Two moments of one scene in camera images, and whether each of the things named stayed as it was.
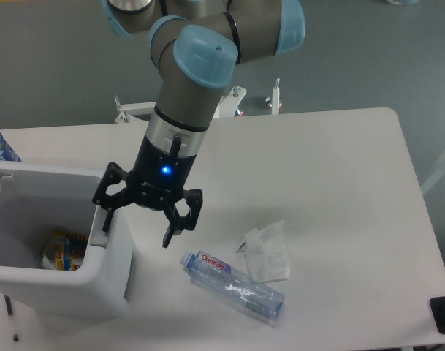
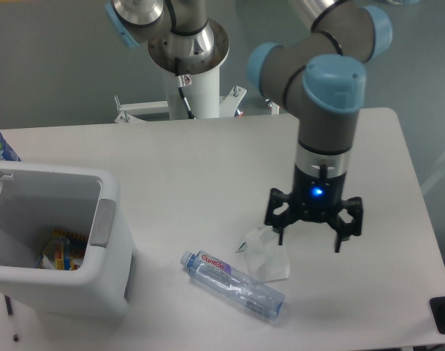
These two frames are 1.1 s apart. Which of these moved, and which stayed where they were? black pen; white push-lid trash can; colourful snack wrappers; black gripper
Moved: black gripper
Stayed: black pen; colourful snack wrappers; white push-lid trash can
